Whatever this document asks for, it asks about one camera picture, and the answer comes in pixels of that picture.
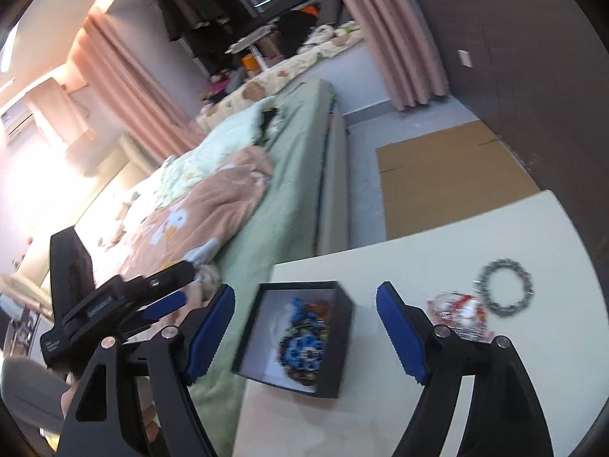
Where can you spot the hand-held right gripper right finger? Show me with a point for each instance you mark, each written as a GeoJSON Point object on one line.
{"type": "Point", "coordinates": [399, 338]}

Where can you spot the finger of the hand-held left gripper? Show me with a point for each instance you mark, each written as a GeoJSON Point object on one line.
{"type": "Point", "coordinates": [164, 277]}
{"type": "Point", "coordinates": [164, 305]}

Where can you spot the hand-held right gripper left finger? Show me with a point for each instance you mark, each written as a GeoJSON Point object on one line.
{"type": "Point", "coordinates": [209, 333]}

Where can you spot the black jewelry box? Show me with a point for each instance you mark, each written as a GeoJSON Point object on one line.
{"type": "Point", "coordinates": [340, 342]}

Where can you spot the person's left forearm grey sleeve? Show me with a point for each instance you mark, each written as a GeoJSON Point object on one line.
{"type": "Point", "coordinates": [26, 390]}

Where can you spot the beige plush toy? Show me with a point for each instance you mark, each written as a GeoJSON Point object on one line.
{"type": "Point", "coordinates": [209, 280]}

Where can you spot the red white plastic packet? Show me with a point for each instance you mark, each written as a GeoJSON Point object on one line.
{"type": "Point", "coordinates": [456, 316]}

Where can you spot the peach floral blanket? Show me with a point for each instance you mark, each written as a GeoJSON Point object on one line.
{"type": "Point", "coordinates": [209, 200]}

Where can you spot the light green quilt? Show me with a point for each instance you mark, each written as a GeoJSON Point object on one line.
{"type": "Point", "coordinates": [223, 138]}

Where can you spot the bed with green sheet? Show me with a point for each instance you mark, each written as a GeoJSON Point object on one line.
{"type": "Point", "coordinates": [285, 176]}

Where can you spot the flat brown cardboard sheet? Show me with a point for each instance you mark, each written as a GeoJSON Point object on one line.
{"type": "Point", "coordinates": [452, 181]}

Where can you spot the white air conditioner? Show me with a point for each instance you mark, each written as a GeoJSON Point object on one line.
{"type": "Point", "coordinates": [14, 121]}

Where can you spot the pink curtain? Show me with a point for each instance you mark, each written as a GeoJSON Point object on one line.
{"type": "Point", "coordinates": [128, 85]}
{"type": "Point", "coordinates": [390, 33]}

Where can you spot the cream floral bedding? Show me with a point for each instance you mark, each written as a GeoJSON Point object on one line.
{"type": "Point", "coordinates": [290, 66]}

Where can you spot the small white folding table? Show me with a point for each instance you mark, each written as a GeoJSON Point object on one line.
{"type": "Point", "coordinates": [250, 40]}

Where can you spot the hanging dark clothes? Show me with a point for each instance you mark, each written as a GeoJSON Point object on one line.
{"type": "Point", "coordinates": [204, 14]}

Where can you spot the black bag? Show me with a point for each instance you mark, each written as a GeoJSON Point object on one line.
{"type": "Point", "coordinates": [296, 31]}

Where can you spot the white wall switch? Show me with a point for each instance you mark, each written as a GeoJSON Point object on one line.
{"type": "Point", "coordinates": [466, 58]}

